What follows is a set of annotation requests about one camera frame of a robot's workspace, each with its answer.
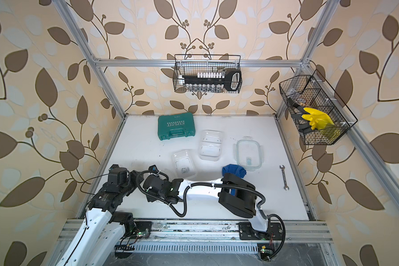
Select clear lunch box lid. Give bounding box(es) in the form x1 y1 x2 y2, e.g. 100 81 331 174
234 137 263 171

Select black socket set holder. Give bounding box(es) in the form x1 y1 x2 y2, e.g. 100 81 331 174
174 69 242 93

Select black wire basket wall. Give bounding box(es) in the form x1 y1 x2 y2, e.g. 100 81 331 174
172 53 242 94
279 70 358 145

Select green plastic tool case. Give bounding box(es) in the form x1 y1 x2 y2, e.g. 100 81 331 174
157 113 196 141

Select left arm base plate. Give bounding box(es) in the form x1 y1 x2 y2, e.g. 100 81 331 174
123 221 153 238

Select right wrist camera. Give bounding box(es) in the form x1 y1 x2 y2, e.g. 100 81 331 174
149 165 160 174

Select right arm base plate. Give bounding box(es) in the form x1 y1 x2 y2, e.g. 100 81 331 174
237 221 285 241

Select clear lunch box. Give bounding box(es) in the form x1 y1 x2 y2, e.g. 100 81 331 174
198 130 224 161
172 150 197 180

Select blue cleaning cloth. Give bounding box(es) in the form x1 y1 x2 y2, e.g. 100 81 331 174
222 164 247 178

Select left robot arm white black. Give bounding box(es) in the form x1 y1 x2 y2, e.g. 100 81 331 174
57 165 138 266

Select black handled pliers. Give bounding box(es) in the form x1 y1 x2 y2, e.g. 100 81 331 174
288 98 313 134

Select aluminium front rail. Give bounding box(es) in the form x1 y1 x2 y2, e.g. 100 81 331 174
57 218 334 244

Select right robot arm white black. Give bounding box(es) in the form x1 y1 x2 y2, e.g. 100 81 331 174
135 171 269 232

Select small steel wrench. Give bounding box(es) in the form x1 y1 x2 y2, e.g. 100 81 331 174
279 165 289 191

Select black wire basket right wall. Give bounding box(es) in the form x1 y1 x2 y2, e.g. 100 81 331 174
279 70 358 145

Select yellow rubber glove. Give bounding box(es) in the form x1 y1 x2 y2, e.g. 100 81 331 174
301 108 335 130

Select black wire basket back wall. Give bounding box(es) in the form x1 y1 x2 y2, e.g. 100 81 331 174
172 53 242 94

